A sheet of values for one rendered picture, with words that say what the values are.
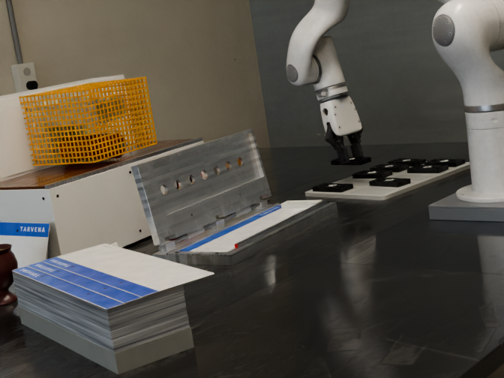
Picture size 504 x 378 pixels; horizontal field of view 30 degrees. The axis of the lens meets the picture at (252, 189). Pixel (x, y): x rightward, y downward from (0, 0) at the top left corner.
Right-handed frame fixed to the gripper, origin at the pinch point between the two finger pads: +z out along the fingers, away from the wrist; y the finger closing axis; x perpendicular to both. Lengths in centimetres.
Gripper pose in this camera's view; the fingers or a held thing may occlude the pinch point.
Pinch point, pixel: (350, 154)
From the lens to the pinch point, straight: 250.7
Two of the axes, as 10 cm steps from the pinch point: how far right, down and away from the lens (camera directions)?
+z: 2.9, 9.6, 0.3
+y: 7.0, -2.3, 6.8
